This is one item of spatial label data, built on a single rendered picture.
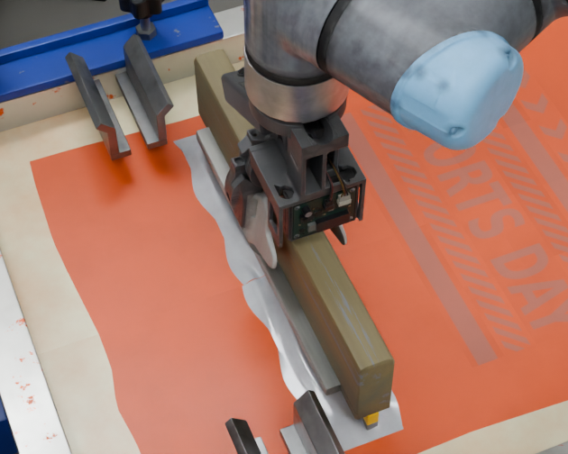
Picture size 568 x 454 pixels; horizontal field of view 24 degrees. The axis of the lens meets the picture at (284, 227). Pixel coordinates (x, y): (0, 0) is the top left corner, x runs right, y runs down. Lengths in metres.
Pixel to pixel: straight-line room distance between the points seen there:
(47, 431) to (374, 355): 0.26
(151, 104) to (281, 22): 0.36
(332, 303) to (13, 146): 0.39
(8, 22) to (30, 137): 1.53
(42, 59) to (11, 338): 0.31
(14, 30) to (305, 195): 1.86
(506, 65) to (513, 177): 0.44
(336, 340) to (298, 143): 0.17
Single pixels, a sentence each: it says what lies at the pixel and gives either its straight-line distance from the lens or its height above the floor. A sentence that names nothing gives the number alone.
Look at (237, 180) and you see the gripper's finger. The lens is 1.02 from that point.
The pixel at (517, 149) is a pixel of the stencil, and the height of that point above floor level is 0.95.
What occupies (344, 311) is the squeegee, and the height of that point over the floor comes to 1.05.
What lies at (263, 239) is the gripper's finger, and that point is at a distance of 1.05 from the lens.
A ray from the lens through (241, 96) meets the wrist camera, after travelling 1.01.
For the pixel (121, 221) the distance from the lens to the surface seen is 1.19.
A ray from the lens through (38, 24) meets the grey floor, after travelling 2.78.
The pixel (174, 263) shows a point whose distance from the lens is 1.16.
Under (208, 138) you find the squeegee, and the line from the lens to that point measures 1.20.
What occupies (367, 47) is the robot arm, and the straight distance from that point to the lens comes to 0.81.
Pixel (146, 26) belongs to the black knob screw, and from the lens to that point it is 1.27.
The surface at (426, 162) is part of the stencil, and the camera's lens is 1.23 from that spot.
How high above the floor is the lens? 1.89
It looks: 52 degrees down
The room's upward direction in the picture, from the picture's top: straight up
